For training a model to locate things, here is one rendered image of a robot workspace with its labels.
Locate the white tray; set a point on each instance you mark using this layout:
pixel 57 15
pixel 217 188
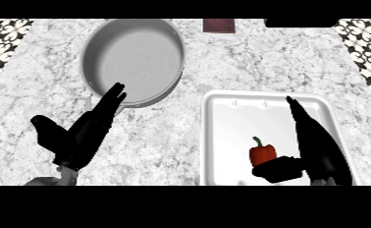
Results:
pixel 232 130

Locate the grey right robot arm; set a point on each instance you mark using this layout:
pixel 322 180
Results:
pixel 323 182

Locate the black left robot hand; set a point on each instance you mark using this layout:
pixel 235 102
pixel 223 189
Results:
pixel 82 137

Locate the dark red box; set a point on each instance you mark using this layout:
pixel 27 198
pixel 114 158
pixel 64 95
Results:
pixel 218 25

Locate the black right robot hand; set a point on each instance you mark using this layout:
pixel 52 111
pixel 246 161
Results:
pixel 317 146

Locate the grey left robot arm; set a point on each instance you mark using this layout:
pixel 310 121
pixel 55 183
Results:
pixel 58 179

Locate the red bell pepper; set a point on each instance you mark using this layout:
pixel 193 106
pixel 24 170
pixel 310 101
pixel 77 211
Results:
pixel 263 153

